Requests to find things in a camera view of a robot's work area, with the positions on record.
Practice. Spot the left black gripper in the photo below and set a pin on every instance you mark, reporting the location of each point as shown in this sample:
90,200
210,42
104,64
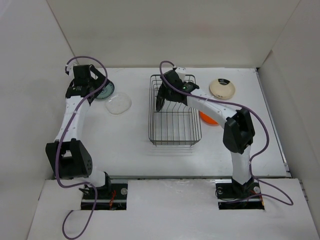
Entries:
102,80

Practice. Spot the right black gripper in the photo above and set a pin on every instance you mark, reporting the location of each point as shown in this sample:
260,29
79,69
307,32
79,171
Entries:
167,96

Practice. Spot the blue patterned plate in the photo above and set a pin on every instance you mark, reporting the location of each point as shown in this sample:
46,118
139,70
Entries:
107,91

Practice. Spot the black plate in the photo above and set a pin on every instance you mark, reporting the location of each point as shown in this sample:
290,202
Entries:
160,98

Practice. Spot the clear glass plate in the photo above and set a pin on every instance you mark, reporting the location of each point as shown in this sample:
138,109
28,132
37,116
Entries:
118,103

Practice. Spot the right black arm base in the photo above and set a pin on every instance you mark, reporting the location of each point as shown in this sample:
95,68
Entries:
233,196

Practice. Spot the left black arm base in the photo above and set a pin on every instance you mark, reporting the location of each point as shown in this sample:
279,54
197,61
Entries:
109,198

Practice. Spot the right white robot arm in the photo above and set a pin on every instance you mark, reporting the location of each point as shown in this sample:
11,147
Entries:
238,129

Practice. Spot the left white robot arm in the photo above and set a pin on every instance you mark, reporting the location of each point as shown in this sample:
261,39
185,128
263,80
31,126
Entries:
67,154

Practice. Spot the orange plate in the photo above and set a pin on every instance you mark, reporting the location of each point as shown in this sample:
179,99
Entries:
208,120

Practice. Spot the cream plate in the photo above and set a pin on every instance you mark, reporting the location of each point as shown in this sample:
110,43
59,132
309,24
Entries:
222,88

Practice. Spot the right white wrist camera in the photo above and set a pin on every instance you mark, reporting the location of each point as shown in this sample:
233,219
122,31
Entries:
181,72

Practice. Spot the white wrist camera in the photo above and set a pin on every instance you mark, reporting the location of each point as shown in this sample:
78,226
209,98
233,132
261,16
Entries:
69,67
181,72

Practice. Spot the grey wire dish rack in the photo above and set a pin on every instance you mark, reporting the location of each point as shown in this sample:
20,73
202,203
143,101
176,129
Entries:
175,124

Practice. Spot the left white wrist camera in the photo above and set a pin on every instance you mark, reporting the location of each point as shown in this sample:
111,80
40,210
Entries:
69,67

